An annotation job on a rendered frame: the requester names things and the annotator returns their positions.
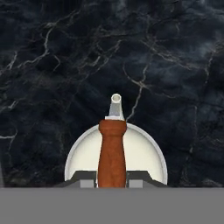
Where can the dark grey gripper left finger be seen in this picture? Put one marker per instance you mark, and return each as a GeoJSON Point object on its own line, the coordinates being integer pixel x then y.
{"type": "Point", "coordinates": [84, 176]}

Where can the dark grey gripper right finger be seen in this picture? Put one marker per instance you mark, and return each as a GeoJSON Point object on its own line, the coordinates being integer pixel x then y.
{"type": "Point", "coordinates": [138, 176]}

